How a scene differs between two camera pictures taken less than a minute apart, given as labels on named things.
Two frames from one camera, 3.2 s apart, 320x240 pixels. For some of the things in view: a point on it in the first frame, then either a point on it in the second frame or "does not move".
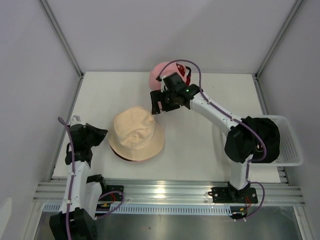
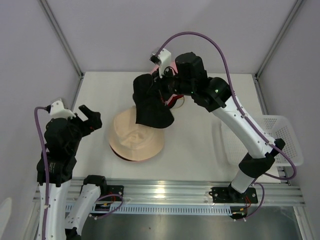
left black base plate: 113,196 does not move
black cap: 271,133 -> 151,109
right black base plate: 227,195 does not move
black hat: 121,157 does not move
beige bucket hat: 136,135 does not move
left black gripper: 100,133 -> 93,122
